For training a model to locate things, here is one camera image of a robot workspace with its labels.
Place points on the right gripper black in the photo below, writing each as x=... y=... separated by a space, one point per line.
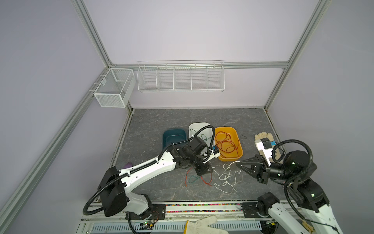
x=259 y=171

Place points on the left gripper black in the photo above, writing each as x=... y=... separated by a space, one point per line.
x=203 y=170

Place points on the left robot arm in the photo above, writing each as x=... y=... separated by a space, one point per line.
x=115 y=191

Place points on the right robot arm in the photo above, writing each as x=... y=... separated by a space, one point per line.
x=292 y=164

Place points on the white plastic bin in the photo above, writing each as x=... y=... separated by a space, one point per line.
x=206 y=135

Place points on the dark teal plastic bin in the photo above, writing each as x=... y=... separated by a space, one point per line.
x=173 y=135

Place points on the beige work glove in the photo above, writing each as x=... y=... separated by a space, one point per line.
x=269 y=136

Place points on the yellow plastic bin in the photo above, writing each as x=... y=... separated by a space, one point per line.
x=227 y=140

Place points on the purple object at left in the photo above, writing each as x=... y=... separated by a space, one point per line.
x=128 y=165

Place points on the white glove at front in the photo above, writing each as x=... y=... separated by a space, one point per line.
x=202 y=226

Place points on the white mesh box basket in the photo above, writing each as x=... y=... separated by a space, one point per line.
x=115 y=88

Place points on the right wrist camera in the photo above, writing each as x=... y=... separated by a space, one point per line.
x=266 y=146

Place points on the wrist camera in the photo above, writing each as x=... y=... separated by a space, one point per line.
x=266 y=146
x=214 y=152

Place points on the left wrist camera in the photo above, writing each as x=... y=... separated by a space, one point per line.
x=214 y=152

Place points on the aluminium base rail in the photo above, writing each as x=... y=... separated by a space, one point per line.
x=179 y=211

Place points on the white wire shelf basket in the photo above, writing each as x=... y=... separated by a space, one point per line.
x=181 y=76

